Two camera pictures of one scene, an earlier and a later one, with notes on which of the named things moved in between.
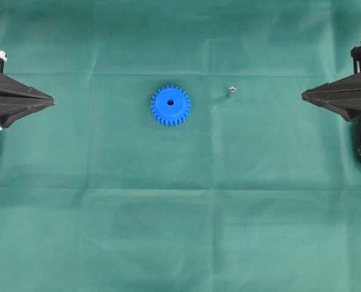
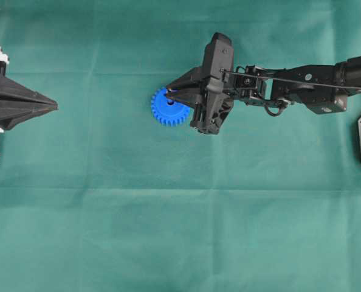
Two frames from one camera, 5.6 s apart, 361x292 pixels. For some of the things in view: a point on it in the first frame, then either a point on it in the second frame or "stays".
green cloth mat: (179, 154) stays
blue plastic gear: (171, 106) stays
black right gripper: (354, 93) → (210, 88)
